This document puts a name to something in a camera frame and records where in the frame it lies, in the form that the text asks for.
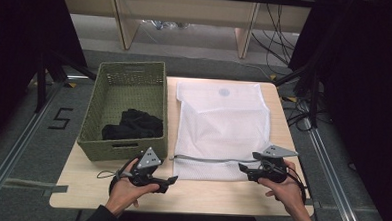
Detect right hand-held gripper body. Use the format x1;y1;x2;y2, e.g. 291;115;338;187
256;144;299;185

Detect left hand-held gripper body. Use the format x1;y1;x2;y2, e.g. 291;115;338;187
115;145;165;190

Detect black cloth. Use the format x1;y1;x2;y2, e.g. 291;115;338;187
101;106;165;144

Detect white mesh laundry bag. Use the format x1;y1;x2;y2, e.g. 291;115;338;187
170;79;275;185

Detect green woven basket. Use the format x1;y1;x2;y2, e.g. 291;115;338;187
76;57;172;165

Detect person's right hand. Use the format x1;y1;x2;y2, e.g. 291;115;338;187
255;158;312;220

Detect person's left hand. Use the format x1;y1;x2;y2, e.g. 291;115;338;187
103;156;162;221

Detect black metal stand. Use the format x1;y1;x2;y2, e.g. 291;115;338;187
270;58;323;130
33;46;99;116

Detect black curtain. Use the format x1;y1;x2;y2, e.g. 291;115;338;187
279;0;392;221
0;0;91;159

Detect clear plastic wrap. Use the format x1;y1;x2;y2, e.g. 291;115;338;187
140;19;190;32

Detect wooden shelf unit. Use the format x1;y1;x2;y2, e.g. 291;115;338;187
56;0;317;63

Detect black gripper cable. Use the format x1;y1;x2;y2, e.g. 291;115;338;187
284;170;309;205
95;155;135;196

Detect black floor cables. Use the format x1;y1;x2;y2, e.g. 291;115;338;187
280;95;335;134

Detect metal floor rail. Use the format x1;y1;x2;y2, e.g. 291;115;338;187
0;71;86;221
297;116;373;221

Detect bundle of black cables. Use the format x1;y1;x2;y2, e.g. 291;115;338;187
248;2;302;69

